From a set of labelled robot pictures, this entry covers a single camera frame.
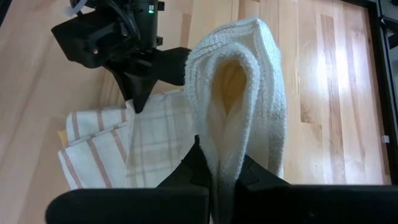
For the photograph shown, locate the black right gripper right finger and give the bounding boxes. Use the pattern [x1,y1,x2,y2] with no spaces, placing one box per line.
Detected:
[233,154,398,224]

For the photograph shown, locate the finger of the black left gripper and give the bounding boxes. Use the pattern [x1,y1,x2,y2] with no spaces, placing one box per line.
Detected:
[105,57,159,114]
[151,46,192,87]

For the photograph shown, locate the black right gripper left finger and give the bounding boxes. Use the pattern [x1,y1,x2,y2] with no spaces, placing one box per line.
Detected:
[45,135,213,224]

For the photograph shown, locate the yellow checked towel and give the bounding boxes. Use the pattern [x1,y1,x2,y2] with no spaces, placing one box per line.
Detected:
[57,59,249,149]

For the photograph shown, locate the white towel with brown stripes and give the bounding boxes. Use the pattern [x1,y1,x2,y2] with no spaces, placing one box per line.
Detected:
[57,99,137,190]

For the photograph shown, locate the off-white towel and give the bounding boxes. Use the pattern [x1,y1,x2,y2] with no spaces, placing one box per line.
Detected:
[125,17,287,224]

